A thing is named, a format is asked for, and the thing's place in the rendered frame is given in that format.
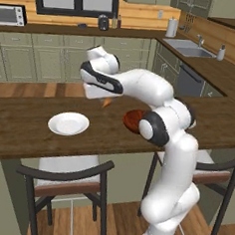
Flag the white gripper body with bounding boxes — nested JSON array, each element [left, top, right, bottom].
[[83, 82, 124, 103]]

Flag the orange chicken drumstick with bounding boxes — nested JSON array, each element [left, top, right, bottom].
[[102, 98, 113, 109]]

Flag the white bowl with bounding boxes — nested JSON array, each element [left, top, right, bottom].
[[46, 110, 91, 138]]

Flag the red-brown plate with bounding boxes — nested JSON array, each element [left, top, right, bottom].
[[121, 108, 147, 135]]

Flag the green lower cupboard run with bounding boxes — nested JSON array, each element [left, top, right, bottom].
[[0, 26, 157, 96]]

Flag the black coffee machine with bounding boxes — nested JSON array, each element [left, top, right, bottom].
[[97, 13, 111, 32]]

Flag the green cupboards beside dishwasher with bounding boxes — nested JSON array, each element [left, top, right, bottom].
[[150, 41, 229, 100]]

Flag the black chair with white seat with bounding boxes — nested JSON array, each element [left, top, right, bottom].
[[135, 144, 235, 235], [10, 148, 117, 235]]

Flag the dark grey dishwasher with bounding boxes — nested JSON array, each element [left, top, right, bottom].
[[175, 62, 206, 99]]

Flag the white paper towel roll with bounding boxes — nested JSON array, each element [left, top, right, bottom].
[[164, 17, 179, 39]]

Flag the steel sink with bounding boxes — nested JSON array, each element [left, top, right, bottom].
[[160, 37, 218, 61]]

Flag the silver tap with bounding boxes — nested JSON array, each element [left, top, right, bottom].
[[195, 33, 206, 49]]

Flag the hanging kitchen tools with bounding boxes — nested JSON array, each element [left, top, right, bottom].
[[177, 11, 198, 35]]

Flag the silver toaster oven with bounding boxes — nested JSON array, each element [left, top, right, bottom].
[[0, 2, 30, 29]]

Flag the white soap dispenser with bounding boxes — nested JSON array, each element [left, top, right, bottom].
[[216, 44, 227, 62]]

